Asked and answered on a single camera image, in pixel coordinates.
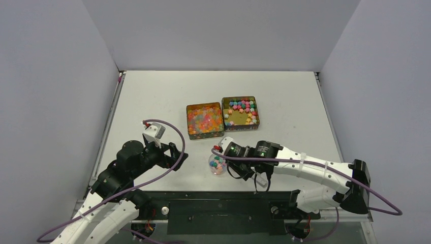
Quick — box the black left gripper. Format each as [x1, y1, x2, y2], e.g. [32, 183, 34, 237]
[132, 137, 188, 178]

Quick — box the tin of pastel star candies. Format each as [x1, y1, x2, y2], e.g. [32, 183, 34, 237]
[222, 96, 260, 131]

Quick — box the clear round plastic container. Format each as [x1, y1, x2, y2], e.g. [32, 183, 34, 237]
[208, 154, 227, 175]

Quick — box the tin of translucent star candies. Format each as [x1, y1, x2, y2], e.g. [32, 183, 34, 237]
[186, 102, 225, 140]

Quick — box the clear plastic scoop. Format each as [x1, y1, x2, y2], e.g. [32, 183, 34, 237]
[254, 174, 268, 188]

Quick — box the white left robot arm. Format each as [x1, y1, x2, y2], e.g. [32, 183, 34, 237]
[51, 140, 188, 243]

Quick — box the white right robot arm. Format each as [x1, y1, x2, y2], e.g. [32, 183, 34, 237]
[218, 137, 371, 217]

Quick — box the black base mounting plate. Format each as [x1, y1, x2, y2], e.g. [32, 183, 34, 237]
[133, 190, 323, 235]

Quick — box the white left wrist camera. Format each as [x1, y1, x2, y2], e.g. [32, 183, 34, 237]
[142, 122, 166, 148]

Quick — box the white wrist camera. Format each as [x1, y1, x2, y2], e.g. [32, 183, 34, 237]
[142, 122, 166, 148]
[218, 136, 234, 150]

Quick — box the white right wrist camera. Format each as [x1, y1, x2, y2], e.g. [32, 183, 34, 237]
[218, 136, 234, 150]

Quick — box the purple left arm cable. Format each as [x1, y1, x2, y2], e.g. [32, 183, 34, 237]
[35, 119, 186, 244]

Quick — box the aluminium rail frame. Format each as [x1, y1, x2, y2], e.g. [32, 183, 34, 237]
[316, 207, 373, 222]

